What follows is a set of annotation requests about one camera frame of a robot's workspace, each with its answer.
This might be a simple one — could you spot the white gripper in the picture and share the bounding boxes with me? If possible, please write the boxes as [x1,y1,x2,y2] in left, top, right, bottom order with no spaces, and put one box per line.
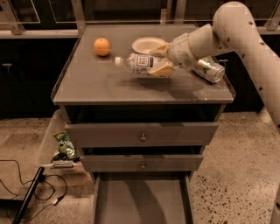
[148,33,198,77]

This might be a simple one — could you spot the clear plastic water bottle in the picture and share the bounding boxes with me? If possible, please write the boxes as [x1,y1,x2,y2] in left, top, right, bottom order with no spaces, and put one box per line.
[115,53,164,77]

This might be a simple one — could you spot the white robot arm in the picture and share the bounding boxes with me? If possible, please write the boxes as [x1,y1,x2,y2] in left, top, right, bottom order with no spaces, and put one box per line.
[150,1,280,131]

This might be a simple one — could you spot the grey drawer cabinet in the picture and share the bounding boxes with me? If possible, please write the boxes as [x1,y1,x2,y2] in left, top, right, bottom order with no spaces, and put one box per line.
[50,24,236,224]

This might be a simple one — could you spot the grey top drawer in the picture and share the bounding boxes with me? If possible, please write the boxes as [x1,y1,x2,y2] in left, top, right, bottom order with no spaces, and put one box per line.
[65,122,218,148]

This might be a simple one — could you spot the grey drawer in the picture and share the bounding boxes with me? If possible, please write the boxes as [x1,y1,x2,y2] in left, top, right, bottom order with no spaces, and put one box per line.
[92,172,196,224]
[81,155,203,172]
[65,122,218,148]

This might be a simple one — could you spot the grey middle drawer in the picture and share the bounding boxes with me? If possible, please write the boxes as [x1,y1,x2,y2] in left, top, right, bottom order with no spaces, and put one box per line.
[81,155,203,172]

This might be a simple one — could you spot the grey bottom drawer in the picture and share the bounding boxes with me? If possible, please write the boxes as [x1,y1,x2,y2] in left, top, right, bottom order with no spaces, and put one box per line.
[92,172,196,224]

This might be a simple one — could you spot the white bowl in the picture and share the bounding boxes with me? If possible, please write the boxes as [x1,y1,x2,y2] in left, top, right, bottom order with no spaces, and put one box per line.
[132,37,166,54]

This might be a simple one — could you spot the green soda can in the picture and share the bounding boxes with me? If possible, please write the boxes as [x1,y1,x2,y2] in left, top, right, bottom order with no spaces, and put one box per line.
[192,57,225,83]

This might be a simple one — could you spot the orange fruit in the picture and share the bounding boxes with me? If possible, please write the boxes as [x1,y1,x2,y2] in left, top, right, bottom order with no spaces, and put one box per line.
[94,38,110,57]

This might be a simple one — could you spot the green chip bag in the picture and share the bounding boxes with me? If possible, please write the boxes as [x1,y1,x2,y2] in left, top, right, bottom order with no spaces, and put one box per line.
[52,131,77,161]

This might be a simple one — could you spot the clear plastic bin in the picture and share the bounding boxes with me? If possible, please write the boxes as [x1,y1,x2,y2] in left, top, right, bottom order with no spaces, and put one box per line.
[38,109,85,175]

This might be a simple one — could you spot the black flat bar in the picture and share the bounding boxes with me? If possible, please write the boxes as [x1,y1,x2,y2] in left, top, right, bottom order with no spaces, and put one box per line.
[11,167,45,224]

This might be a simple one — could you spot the black cable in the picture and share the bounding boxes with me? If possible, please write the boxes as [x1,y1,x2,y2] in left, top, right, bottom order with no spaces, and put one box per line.
[0,159,67,222]

